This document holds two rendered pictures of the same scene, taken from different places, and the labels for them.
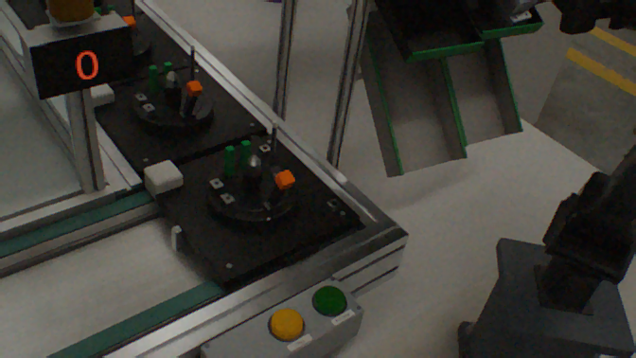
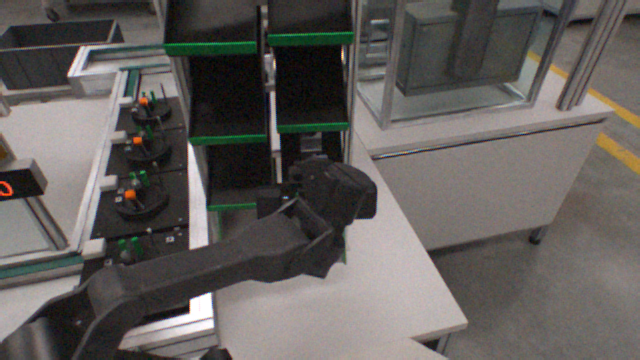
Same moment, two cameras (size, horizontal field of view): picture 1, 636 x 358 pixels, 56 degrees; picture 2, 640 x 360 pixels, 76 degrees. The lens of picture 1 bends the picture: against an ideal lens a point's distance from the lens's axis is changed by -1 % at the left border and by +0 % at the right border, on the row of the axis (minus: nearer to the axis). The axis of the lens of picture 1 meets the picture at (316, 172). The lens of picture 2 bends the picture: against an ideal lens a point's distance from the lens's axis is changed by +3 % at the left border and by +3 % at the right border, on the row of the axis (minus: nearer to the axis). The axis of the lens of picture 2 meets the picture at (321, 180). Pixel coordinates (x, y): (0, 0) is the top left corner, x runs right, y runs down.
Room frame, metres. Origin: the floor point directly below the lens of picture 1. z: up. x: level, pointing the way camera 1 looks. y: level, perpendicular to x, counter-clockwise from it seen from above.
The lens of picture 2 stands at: (0.36, -0.57, 1.75)
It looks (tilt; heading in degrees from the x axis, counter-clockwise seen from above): 40 degrees down; 28
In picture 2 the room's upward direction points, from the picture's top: straight up
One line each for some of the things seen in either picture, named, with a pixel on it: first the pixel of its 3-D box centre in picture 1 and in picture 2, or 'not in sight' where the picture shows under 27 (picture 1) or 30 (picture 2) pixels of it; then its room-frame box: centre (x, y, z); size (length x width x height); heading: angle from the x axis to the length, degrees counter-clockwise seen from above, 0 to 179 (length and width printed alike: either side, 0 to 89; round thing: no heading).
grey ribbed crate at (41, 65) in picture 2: not in sight; (65, 52); (1.74, 1.95, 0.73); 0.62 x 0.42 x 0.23; 133
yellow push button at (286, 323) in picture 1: (286, 325); not in sight; (0.45, 0.01, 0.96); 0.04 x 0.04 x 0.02
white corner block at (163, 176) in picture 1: (163, 180); (96, 250); (0.67, 0.23, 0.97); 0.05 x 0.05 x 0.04; 43
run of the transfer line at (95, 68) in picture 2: not in sight; (323, 47); (2.17, 0.40, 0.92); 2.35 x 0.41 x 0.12; 133
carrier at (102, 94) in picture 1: (172, 91); (138, 190); (0.85, 0.27, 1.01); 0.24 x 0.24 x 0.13; 43
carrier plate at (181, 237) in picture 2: (251, 201); (136, 276); (0.67, 0.09, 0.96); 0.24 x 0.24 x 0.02; 43
